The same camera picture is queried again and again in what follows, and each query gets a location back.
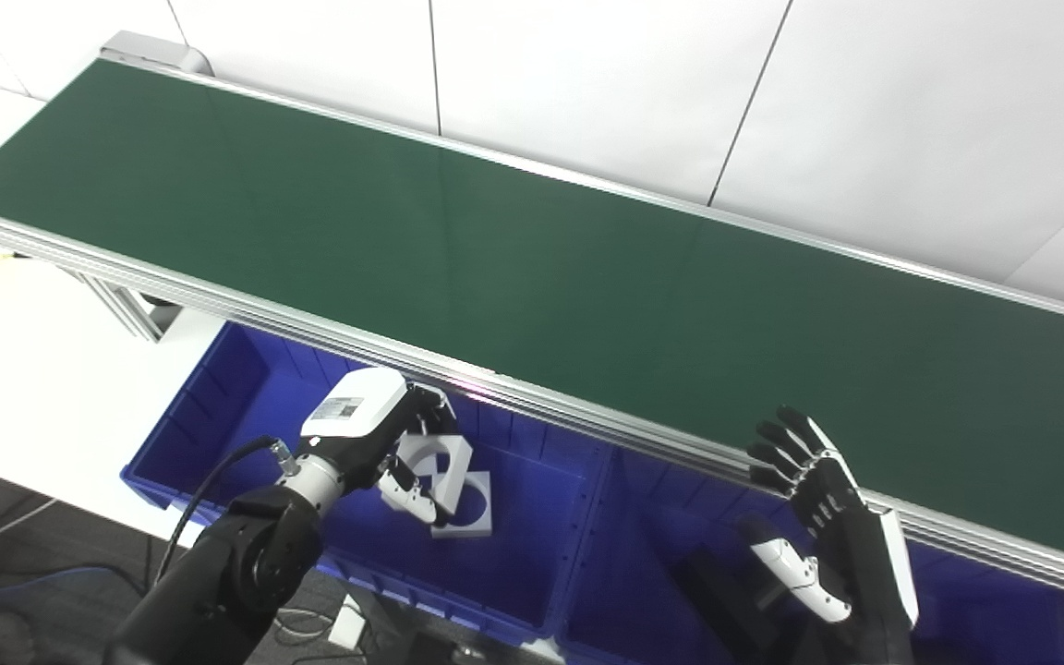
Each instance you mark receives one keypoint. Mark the black part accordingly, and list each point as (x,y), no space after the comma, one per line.
(726,600)

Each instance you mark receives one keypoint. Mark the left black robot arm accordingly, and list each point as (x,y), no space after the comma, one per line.
(236,573)

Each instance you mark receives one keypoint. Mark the green conveyor belt aluminium frame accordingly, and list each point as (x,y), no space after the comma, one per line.
(495,249)

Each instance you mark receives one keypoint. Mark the white power adapter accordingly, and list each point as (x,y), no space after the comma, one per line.
(347,623)

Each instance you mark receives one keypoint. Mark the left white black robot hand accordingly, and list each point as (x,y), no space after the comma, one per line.
(356,411)

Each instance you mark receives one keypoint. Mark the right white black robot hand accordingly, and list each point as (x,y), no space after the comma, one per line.
(846,545)

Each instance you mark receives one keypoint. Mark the grey conveyor end cover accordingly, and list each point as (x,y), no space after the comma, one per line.
(158,48)

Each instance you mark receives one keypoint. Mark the blue plastic bin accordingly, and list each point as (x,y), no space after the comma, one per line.
(643,517)
(532,545)

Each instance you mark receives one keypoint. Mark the aluminium conveyor support leg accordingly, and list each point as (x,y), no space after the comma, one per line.
(135,309)

